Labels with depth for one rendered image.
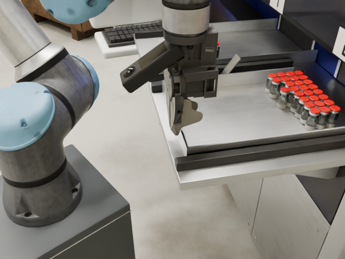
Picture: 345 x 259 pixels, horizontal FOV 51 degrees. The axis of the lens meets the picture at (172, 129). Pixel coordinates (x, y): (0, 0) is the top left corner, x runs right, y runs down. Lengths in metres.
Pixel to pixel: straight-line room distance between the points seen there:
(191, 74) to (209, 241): 1.14
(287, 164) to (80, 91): 0.42
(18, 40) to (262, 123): 0.51
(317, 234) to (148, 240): 0.81
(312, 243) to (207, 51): 0.68
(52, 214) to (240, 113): 0.44
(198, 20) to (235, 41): 0.61
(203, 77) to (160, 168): 1.38
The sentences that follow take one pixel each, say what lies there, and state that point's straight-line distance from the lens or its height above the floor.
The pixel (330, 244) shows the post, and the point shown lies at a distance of 1.03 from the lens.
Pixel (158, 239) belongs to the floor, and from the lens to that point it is 1.65.
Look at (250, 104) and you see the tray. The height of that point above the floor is 0.88.
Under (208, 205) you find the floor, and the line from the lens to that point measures 1.78.
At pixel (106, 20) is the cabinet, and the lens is 1.50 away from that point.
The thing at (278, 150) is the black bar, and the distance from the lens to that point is 0.70.
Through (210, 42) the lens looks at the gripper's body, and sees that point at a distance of 0.60.
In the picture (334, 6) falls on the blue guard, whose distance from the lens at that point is 0.90.
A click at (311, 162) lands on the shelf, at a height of 0.88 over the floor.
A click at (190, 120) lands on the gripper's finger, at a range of 0.67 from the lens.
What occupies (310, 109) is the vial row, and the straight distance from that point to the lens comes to 0.79.
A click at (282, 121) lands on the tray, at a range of 0.81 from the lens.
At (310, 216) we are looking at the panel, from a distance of 1.09.
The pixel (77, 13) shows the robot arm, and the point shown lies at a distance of 0.45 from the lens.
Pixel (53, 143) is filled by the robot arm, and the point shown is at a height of 0.95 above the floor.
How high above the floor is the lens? 1.33
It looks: 37 degrees down
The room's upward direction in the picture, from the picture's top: straight up
